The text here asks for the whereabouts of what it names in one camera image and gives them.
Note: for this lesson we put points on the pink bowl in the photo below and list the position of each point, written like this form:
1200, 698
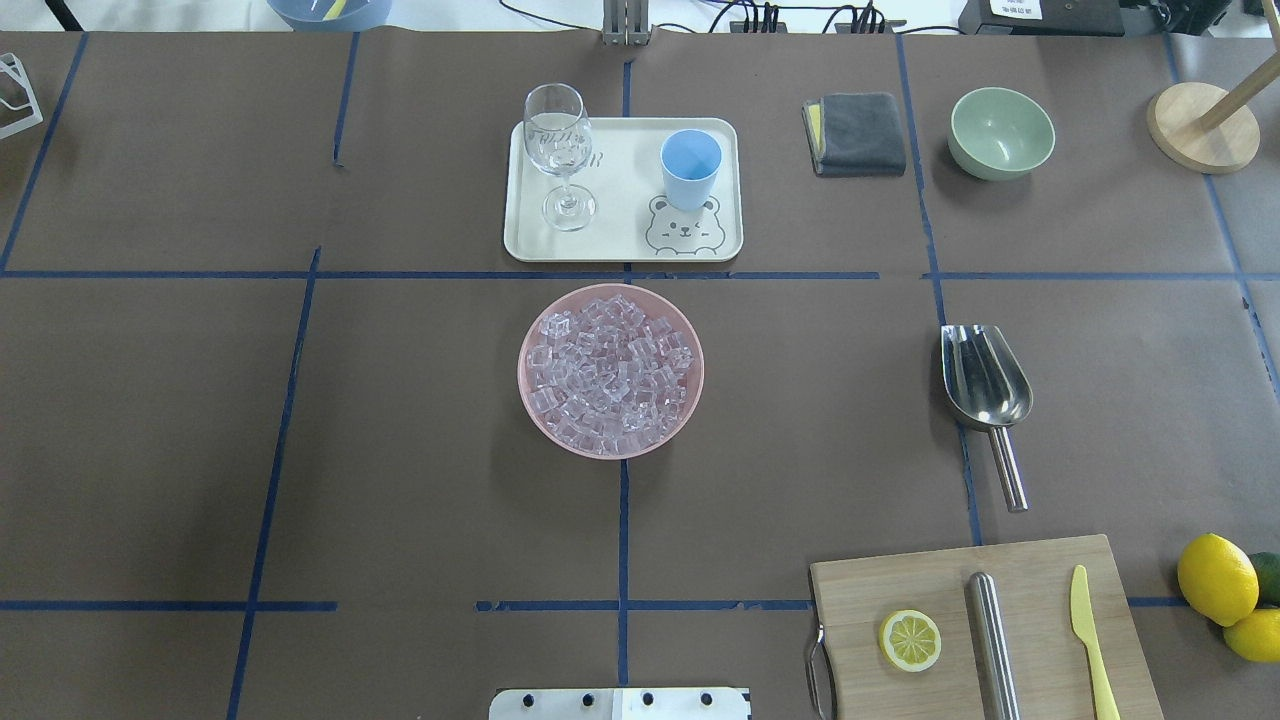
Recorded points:
610, 450

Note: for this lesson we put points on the pile of clear ice cubes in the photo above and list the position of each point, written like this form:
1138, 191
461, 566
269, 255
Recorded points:
610, 370

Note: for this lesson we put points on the stainless steel ice scoop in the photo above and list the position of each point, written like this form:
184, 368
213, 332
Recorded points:
988, 390

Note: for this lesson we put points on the light blue plastic cup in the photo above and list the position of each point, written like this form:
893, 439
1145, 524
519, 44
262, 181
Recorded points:
690, 161

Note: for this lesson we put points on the cream bear-print tray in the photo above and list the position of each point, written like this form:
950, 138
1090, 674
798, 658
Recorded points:
634, 222

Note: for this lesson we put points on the clear wine glass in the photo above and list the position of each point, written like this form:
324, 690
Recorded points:
558, 140

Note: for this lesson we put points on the grey folded cloth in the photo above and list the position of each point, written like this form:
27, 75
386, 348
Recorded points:
855, 135

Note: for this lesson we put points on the wooden cutting board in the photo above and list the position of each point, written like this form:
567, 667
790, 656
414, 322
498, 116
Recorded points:
1049, 664

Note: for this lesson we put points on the lemon half slice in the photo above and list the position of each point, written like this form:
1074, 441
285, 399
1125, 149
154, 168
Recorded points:
910, 640

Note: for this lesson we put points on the green ceramic bowl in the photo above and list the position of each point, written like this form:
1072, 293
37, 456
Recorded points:
997, 134

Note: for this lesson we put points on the blue bowl at edge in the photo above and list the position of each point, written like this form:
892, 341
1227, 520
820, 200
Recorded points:
332, 16

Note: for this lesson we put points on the black device box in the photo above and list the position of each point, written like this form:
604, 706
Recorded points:
1089, 18

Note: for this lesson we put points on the yellow plastic knife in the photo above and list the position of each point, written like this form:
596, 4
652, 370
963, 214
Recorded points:
1084, 628

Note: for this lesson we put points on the round wooden stand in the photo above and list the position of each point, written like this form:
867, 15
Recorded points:
1206, 128

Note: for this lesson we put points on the whole yellow lemon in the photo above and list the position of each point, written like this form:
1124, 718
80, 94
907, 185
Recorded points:
1217, 579

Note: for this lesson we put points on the green lime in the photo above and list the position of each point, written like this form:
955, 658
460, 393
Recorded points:
1266, 566

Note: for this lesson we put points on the grey metal mount post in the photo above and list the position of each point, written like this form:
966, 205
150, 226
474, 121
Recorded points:
626, 22

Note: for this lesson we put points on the white metal base plate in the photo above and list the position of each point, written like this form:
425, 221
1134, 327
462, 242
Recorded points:
622, 703

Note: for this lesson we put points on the white wire rack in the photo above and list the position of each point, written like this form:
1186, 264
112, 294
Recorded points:
19, 105

